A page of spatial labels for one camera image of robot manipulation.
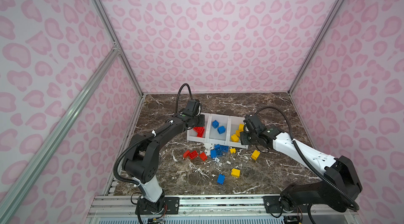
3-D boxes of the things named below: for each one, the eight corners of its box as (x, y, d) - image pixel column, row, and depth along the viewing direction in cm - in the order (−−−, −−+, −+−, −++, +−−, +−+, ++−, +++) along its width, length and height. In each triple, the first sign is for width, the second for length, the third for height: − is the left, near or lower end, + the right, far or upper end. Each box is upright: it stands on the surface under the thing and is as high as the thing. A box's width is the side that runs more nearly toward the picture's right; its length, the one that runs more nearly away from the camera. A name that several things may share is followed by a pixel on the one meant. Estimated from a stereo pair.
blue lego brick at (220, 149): (214, 152, 92) (214, 151, 90) (214, 146, 94) (214, 144, 93) (228, 152, 91) (229, 151, 90) (228, 145, 94) (228, 144, 92)
